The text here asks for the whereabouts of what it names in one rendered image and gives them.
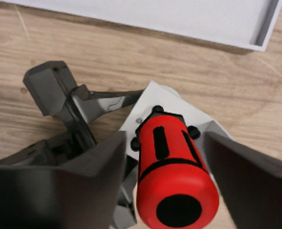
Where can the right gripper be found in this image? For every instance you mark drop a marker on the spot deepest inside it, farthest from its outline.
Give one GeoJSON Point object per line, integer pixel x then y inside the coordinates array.
{"type": "Point", "coordinates": [50, 85]}

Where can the grey cylinder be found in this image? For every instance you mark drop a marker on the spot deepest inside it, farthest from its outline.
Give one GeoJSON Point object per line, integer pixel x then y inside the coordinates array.
{"type": "Point", "coordinates": [166, 87]}

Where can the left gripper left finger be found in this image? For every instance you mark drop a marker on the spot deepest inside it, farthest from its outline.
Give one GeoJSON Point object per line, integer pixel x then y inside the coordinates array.
{"type": "Point", "coordinates": [83, 195]}

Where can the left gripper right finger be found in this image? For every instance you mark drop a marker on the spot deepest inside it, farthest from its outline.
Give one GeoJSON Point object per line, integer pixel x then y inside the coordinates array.
{"type": "Point", "coordinates": [249, 183]}

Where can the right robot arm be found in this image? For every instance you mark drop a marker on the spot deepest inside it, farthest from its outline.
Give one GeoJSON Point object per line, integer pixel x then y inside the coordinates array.
{"type": "Point", "coordinates": [41, 154]}

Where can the black screw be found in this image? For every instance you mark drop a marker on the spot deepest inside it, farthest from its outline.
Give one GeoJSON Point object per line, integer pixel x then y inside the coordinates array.
{"type": "Point", "coordinates": [193, 132]}
{"type": "Point", "coordinates": [135, 144]}
{"type": "Point", "coordinates": [158, 107]}

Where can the red screwdriver handle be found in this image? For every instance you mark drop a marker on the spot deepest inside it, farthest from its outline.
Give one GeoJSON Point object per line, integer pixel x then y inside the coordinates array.
{"type": "Point", "coordinates": [174, 187]}

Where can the white bracket with holes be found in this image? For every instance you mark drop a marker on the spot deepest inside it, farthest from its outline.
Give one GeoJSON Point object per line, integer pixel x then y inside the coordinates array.
{"type": "Point", "coordinates": [154, 94]}

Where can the white shallow tray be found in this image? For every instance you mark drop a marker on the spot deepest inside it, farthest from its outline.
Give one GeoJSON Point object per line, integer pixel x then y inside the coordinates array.
{"type": "Point", "coordinates": [245, 24]}

